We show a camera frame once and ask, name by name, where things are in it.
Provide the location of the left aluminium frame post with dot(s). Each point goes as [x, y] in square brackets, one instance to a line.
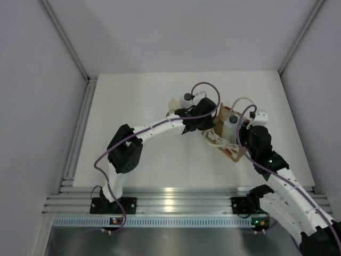
[47, 7]

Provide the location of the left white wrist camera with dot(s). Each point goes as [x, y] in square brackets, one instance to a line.
[199, 95]

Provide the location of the green pump bottle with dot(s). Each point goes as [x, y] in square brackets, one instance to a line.
[173, 106]

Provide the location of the patterned canvas bag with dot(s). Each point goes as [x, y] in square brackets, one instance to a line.
[213, 136]

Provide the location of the aluminium frame post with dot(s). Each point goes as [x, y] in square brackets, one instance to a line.
[47, 7]
[298, 40]

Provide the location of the white bottle black cap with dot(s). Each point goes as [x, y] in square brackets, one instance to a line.
[186, 101]
[229, 131]

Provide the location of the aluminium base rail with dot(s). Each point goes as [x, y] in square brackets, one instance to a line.
[158, 201]

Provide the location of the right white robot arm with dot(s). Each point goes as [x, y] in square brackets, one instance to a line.
[314, 231]

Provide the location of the right aluminium frame post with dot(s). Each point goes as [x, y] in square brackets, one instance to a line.
[298, 40]

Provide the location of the slotted cable duct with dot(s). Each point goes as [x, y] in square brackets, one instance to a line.
[133, 222]

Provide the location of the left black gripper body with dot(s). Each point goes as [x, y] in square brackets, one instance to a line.
[205, 124]

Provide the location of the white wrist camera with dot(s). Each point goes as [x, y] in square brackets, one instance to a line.
[260, 119]
[199, 95]

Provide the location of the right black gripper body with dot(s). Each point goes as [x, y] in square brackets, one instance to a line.
[244, 137]

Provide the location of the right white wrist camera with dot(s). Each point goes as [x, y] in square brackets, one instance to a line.
[260, 119]

